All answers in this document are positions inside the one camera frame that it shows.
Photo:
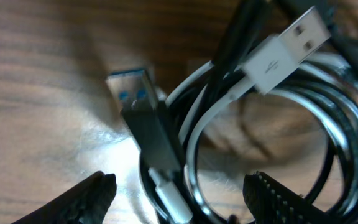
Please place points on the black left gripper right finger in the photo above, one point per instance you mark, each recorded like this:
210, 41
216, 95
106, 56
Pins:
271, 202

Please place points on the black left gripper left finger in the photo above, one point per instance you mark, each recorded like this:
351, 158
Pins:
85, 203

